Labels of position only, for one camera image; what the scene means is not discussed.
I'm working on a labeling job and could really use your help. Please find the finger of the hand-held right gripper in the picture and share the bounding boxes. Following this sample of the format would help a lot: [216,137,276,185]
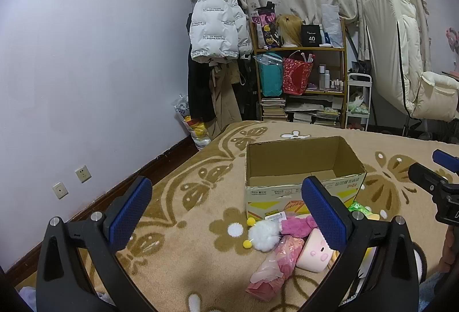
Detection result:
[408,162,450,195]
[432,149,459,173]

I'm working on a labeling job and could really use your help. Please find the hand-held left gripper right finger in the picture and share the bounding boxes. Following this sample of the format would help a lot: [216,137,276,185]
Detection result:
[301,176,420,312]

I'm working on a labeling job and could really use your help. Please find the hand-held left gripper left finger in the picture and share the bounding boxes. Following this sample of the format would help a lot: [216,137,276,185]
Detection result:
[36,176,155,312]

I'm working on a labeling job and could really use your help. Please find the cream plush with pink face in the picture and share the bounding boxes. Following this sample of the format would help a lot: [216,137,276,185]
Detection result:
[296,228,336,273]

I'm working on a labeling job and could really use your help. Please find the white fluffy toy yellow pompoms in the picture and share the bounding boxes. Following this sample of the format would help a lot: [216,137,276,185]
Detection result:
[242,217,281,253]

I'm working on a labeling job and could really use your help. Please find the pink item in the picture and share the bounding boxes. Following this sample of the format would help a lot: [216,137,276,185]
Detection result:
[246,236,305,301]

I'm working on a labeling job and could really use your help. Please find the cardboard box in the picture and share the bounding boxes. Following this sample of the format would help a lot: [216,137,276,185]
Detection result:
[245,136,367,219]

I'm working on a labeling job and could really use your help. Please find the person's right hand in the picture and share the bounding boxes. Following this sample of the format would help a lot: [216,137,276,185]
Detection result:
[439,225,459,273]

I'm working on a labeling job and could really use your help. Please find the pink and white plush toy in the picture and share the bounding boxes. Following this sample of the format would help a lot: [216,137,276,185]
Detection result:
[281,215,320,237]

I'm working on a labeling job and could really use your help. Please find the green tissue packet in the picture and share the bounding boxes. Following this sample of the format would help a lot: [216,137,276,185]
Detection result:
[349,202,374,217]

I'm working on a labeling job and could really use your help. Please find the white labelled packet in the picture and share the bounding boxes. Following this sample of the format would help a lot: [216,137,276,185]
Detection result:
[263,211,287,223]

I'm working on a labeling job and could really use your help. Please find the white trolley cart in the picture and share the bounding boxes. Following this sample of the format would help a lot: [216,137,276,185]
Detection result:
[346,73,373,130]

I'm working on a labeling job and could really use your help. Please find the pile of books and papers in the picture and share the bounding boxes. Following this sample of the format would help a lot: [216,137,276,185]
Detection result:
[287,102,341,126]

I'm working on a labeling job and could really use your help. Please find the clear plastic bag yellow contents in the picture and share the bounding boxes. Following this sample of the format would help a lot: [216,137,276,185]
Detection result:
[172,94,212,151]

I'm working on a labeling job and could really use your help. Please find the stack of books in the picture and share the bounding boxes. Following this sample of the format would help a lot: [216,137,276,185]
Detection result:
[260,97,287,122]

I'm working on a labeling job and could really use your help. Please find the cream padded chair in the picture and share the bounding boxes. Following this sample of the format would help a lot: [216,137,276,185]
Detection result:
[364,0,459,122]

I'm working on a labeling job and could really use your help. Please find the light grey cloth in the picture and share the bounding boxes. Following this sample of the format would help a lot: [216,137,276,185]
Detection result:
[17,286,37,303]

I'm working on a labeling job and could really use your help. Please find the red patterned bag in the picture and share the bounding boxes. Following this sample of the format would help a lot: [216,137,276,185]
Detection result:
[282,51,314,95]

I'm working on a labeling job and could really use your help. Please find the black long coat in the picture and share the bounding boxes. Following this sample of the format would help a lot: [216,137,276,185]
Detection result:
[186,0,217,121]

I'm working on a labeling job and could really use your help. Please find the black jacket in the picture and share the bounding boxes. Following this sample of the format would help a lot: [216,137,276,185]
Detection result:
[222,0,259,121]

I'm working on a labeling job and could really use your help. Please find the teal bag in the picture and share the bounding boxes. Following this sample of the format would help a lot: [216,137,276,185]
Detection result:
[255,53,284,98]

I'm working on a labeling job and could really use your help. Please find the khaki trousers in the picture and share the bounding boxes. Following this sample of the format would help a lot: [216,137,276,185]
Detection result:
[208,61,242,141]

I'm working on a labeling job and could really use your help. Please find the wooden shelf unit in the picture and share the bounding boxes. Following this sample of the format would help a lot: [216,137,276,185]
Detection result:
[250,16,348,130]

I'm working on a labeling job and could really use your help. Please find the white plastic bag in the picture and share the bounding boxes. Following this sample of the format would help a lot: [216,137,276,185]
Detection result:
[320,4,344,48]

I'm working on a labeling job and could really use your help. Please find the black box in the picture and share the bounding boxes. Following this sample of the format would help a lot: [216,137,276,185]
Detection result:
[300,24,321,46]

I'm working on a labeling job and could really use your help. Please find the blonde wig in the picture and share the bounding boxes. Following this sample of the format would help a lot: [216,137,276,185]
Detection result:
[275,14,304,47]

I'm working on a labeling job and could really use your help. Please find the purple printed bag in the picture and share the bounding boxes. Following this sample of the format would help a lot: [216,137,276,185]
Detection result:
[251,1,282,50]

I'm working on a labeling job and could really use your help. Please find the white puffer jacket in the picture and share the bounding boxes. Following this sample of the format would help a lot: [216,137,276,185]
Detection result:
[189,0,252,63]

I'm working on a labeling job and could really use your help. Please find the white wall socket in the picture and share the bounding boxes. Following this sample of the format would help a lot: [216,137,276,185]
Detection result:
[75,165,92,184]
[52,182,69,200]

